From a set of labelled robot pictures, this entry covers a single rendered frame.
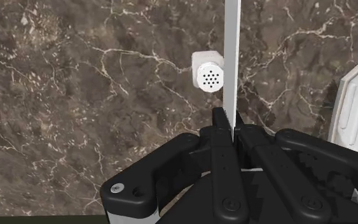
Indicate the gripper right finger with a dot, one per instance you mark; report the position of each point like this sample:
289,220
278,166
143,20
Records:
309,149

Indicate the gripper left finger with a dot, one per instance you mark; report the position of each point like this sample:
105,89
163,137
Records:
225,173

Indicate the white thin strip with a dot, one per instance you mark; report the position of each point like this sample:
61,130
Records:
231,62

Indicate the white salt shaker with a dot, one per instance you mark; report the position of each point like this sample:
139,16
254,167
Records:
209,74

